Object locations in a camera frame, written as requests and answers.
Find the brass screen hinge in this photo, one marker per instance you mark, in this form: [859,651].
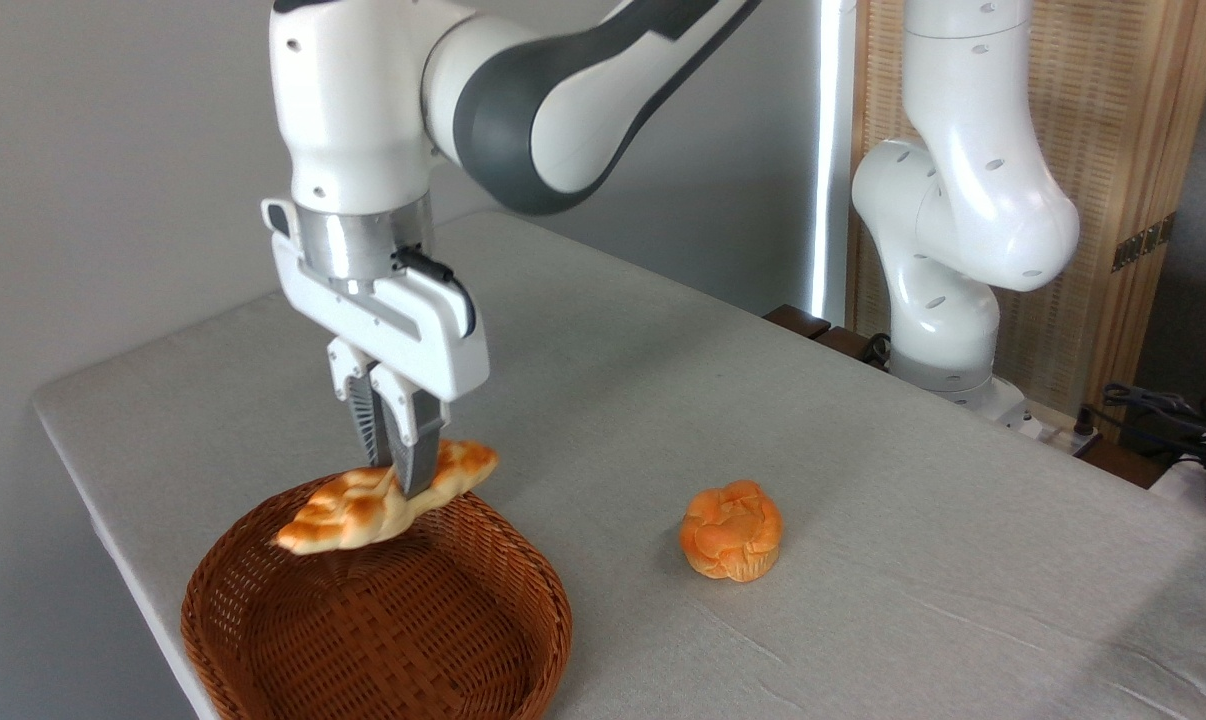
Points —
[1143,242]

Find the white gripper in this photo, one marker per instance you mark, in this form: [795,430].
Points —
[403,325]

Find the grey tablecloth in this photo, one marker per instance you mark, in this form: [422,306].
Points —
[863,500]

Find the long braided bread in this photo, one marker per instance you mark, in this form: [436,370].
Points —
[353,515]

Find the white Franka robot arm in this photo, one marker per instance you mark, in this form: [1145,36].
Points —
[563,120]

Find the dark brown wooden block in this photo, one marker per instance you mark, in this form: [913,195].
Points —
[796,320]
[848,345]

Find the brown wicker basket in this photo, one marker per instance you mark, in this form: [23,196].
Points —
[383,640]

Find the round orange bread bun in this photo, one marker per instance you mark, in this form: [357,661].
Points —
[731,532]

